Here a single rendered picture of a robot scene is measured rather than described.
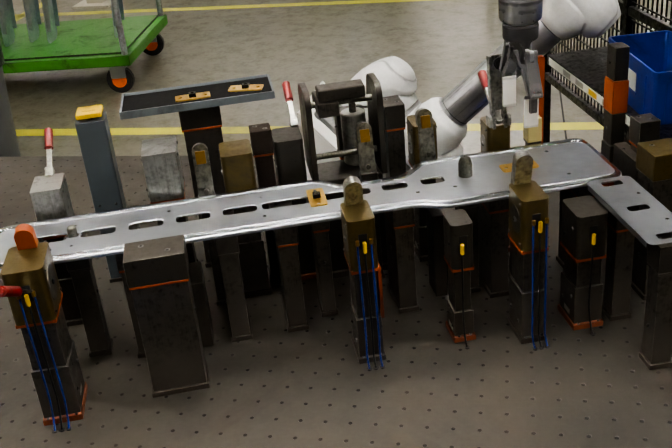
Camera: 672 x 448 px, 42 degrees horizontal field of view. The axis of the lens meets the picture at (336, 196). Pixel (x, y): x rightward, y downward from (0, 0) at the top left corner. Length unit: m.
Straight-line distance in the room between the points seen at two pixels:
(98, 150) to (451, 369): 0.98
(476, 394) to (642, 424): 0.32
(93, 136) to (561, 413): 1.23
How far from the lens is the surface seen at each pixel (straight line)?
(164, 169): 2.02
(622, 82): 2.23
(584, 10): 2.40
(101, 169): 2.23
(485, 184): 1.97
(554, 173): 2.02
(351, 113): 2.11
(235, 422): 1.83
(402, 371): 1.90
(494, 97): 2.13
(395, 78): 2.55
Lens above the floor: 1.86
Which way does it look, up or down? 26 degrees down
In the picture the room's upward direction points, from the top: 5 degrees counter-clockwise
